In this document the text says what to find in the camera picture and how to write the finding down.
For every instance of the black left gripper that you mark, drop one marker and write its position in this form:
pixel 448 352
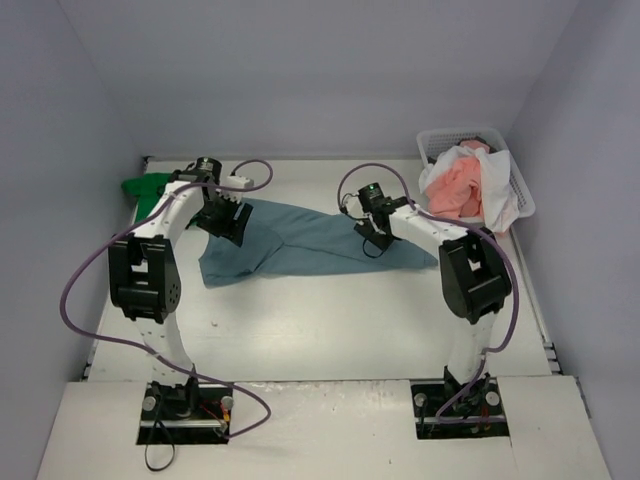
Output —
pixel 232 220

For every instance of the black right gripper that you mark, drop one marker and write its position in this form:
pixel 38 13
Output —
pixel 373 233

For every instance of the grey-blue t shirt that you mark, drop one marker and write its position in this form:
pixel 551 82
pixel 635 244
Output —
pixel 288 240

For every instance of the green t shirt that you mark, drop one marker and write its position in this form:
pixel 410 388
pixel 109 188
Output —
pixel 145 192

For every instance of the white laundry basket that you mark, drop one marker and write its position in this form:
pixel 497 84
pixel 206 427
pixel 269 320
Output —
pixel 431 143

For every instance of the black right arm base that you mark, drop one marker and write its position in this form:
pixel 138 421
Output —
pixel 478 415

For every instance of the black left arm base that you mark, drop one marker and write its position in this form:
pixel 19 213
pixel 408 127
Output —
pixel 166 421

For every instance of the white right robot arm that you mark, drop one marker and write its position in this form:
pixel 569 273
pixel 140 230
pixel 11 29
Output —
pixel 474 279

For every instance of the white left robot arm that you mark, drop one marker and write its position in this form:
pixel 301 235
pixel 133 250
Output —
pixel 143 273

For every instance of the pink t shirt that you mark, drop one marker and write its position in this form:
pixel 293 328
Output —
pixel 455 185

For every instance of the white t shirt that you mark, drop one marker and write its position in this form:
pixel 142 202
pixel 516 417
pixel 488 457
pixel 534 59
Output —
pixel 500 185

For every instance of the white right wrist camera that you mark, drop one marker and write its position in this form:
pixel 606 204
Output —
pixel 345 206

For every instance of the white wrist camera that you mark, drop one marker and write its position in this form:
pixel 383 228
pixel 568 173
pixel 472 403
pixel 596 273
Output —
pixel 345 206
pixel 238 183

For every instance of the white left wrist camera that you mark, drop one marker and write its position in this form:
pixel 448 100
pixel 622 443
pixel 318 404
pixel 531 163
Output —
pixel 238 183

